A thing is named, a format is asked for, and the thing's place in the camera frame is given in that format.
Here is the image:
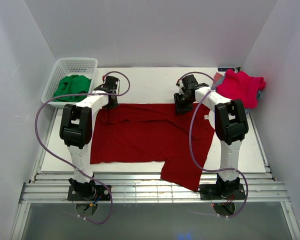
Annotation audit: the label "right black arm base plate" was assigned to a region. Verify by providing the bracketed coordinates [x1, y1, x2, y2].
[198, 183, 246, 200]

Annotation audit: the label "salmon folded t shirt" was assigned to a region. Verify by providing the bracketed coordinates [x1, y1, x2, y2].
[212, 72, 225, 86]

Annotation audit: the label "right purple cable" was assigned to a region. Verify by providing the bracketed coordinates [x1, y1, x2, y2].
[176, 71, 249, 219]

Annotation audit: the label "pink folded t shirt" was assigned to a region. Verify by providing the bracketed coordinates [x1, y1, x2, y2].
[216, 69, 266, 109]

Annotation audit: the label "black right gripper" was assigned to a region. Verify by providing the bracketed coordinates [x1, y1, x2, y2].
[174, 92, 195, 115]

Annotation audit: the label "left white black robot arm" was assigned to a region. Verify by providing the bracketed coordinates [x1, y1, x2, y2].
[59, 76, 120, 200]

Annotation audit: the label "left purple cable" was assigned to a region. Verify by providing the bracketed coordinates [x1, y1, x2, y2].
[34, 71, 131, 225]

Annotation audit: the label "green t shirt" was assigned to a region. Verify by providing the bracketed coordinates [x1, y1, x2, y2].
[53, 74, 92, 103]

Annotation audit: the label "grey blue folded t shirt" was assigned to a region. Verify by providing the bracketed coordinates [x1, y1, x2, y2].
[244, 90, 263, 115]

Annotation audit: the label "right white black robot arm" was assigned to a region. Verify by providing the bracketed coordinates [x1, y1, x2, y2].
[173, 72, 249, 200]

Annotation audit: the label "purple cable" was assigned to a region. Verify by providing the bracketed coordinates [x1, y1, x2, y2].
[176, 71, 249, 219]
[34, 71, 131, 225]

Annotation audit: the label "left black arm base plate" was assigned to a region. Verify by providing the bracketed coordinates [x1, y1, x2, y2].
[67, 184, 112, 202]

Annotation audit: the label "aluminium frame rails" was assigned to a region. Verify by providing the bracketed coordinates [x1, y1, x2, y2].
[11, 115, 300, 240]

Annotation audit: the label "white plastic basket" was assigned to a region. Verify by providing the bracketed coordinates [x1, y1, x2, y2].
[41, 57, 98, 108]

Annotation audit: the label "dark red t shirt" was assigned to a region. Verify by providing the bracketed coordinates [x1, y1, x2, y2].
[90, 103, 215, 192]

